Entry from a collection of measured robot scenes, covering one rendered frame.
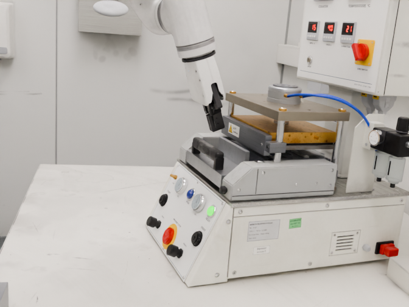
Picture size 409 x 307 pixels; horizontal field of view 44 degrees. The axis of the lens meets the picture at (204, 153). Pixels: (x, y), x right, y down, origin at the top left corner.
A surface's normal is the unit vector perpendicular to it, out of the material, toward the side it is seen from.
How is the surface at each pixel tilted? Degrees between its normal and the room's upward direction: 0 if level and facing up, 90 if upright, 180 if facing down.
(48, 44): 90
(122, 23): 90
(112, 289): 0
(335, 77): 90
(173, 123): 90
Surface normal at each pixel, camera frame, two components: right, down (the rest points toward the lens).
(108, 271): 0.07, -0.97
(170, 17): -0.75, 0.41
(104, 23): 0.18, 0.25
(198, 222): -0.81, -0.39
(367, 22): -0.93, 0.02
